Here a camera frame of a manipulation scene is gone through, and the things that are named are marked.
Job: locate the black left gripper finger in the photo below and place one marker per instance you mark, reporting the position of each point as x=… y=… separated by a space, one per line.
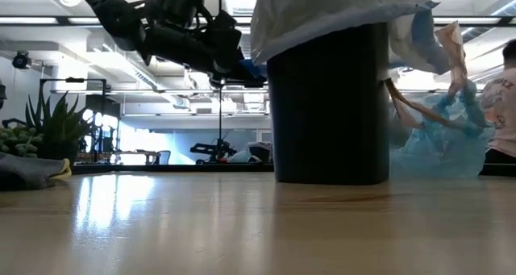
x=244 y=67
x=238 y=81

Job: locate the white plastic trash bag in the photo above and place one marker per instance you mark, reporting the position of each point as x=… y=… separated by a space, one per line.
x=322 y=13

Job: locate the black plastic trash bin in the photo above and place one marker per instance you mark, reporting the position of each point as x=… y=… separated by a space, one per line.
x=328 y=113

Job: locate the blue plastic trash bag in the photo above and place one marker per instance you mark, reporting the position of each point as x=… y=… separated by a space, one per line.
x=439 y=146

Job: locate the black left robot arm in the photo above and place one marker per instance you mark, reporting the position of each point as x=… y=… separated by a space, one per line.
x=161 y=29

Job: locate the black background robot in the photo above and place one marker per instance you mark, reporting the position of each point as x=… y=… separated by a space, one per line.
x=213 y=150

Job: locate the black and white background bin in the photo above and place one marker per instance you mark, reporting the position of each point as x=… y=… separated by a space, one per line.
x=260 y=152

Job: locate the grey office chair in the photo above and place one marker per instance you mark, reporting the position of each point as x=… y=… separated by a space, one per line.
x=163 y=157

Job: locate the spiky green potted plant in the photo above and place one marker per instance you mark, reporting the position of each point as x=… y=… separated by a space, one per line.
x=60 y=126

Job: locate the small yellow object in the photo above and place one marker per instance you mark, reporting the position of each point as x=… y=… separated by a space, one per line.
x=64 y=172

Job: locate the black ceiling spotlight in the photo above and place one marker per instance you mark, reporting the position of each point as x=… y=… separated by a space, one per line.
x=21 y=60

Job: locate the pale green succulent plant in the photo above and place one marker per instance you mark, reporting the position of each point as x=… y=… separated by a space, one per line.
x=20 y=142

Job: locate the grey cloth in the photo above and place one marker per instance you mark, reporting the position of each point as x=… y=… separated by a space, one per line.
x=28 y=172

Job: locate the person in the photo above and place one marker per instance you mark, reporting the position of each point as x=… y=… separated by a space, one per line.
x=502 y=113
x=2 y=95

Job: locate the black aluminium table frame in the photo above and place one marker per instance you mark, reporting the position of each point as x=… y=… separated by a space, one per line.
x=173 y=168

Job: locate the black metal stand frame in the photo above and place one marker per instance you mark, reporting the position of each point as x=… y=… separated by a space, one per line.
x=72 y=80

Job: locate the black overhead frame bar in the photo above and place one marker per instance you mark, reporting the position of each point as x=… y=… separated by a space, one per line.
x=40 y=20

